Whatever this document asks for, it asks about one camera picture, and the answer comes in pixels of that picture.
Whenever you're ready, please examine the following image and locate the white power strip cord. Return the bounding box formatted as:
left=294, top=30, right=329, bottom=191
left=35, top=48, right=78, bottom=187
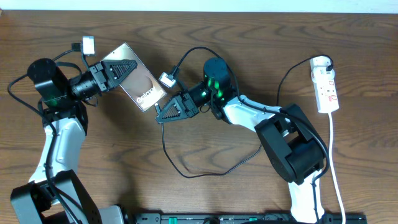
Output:
left=327, top=112, right=347, bottom=224

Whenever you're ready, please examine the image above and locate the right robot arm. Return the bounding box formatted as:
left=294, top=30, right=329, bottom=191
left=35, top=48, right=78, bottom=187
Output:
left=155, top=57, right=329, bottom=223

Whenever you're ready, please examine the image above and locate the black left camera cable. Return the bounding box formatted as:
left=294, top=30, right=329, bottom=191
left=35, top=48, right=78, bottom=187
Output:
left=6, top=42, right=82, bottom=224

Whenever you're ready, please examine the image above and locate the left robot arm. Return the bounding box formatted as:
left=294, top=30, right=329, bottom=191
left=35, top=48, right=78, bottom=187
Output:
left=11, top=58, right=137, bottom=223

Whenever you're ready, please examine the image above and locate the black camera cable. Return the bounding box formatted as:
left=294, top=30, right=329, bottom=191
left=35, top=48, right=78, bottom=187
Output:
left=172, top=46, right=330, bottom=218
left=6, top=42, right=82, bottom=224

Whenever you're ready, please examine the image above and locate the black right camera cable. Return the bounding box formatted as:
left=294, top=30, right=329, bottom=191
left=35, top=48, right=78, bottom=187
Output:
left=172, top=46, right=330, bottom=218

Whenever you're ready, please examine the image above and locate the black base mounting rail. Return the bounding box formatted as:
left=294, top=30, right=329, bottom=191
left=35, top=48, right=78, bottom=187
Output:
left=133, top=212, right=368, bottom=224

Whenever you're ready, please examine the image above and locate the black USB charging cable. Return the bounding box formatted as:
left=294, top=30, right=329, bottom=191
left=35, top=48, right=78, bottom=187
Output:
left=154, top=55, right=335, bottom=179

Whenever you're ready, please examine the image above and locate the white power strip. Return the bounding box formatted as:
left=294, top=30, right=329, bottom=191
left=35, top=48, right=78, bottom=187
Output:
left=310, top=56, right=340, bottom=114

